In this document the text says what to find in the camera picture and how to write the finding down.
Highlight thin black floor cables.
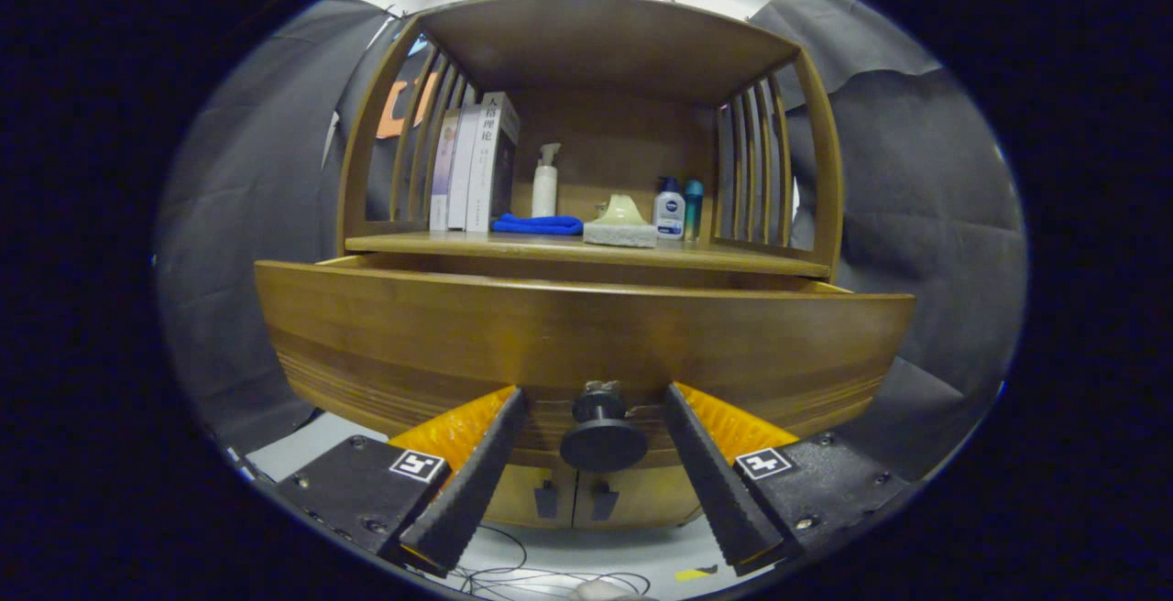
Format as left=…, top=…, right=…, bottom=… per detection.
left=449, top=523, right=652, bottom=597

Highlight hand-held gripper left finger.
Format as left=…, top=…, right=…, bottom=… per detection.
left=275, top=386, right=530, bottom=577

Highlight wooden countertop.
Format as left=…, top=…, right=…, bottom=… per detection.
left=345, top=230, right=833, bottom=279

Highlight blue folded cloth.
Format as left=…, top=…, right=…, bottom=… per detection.
left=492, top=213, right=585, bottom=236

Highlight wooden cabinet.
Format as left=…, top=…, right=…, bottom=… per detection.
left=334, top=0, right=846, bottom=530

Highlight thin purple book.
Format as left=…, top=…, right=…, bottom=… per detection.
left=429, top=109, right=461, bottom=233

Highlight wooden cabinet door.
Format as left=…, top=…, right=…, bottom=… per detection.
left=486, top=464, right=578, bottom=527
left=573, top=465, right=702, bottom=530

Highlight thin white book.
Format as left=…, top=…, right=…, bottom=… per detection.
left=446, top=104, right=482, bottom=233

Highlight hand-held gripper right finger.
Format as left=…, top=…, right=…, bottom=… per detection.
left=662, top=382, right=922, bottom=577

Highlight white pump bottle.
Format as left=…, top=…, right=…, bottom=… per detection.
left=532, top=143, right=562, bottom=219

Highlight white lotion bottle blue label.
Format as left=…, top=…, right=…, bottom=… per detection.
left=653, top=177, right=686, bottom=241

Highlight pale green handled sponge brush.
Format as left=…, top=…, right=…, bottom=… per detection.
left=583, top=194, right=658, bottom=248

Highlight black backdrop cloth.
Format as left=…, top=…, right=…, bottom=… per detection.
left=156, top=0, right=1027, bottom=483

